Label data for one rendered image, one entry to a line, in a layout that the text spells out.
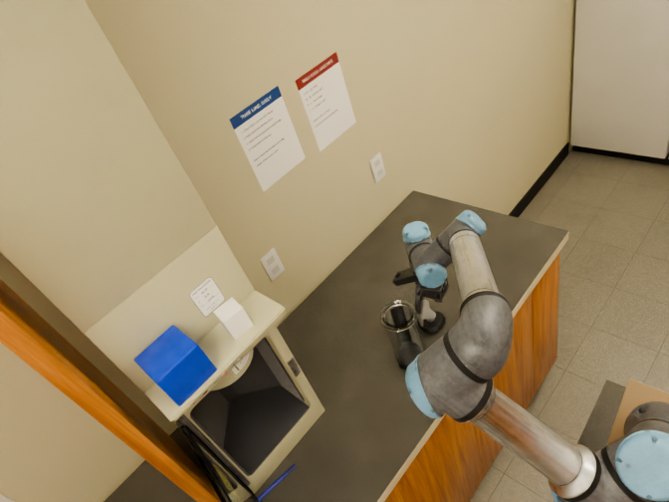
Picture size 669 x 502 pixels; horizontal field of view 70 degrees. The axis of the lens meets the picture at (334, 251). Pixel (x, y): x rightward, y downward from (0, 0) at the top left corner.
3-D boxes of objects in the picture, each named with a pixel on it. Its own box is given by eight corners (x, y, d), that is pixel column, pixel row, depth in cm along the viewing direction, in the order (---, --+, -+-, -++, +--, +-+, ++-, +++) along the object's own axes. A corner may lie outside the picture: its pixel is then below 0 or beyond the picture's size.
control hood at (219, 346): (166, 416, 105) (142, 392, 98) (270, 315, 119) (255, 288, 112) (194, 445, 97) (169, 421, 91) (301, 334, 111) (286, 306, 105)
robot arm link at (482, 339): (498, 322, 79) (458, 198, 120) (452, 360, 84) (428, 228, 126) (547, 356, 82) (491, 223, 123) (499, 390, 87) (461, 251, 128)
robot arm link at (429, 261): (442, 255, 118) (430, 228, 126) (412, 284, 123) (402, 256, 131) (464, 267, 121) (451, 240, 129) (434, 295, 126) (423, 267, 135)
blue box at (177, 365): (155, 383, 99) (131, 359, 94) (193, 349, 104) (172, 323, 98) (179, 407, 93) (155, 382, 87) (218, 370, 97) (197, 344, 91)
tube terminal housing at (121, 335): (204, 448, 151) (39, 287, 102) (275, 373, 165) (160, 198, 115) (251, 498, 135) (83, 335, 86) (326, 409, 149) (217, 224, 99)
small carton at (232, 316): (224, 328, 105) (212, 311, 102) (243, 314, 107) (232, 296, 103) (235, 340, 102) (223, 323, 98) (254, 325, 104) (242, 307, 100)
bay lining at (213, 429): (201, 429, 147) (139, 366, 125) (261, 368, 158) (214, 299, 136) (248, 477, 131) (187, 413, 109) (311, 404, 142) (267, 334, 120)
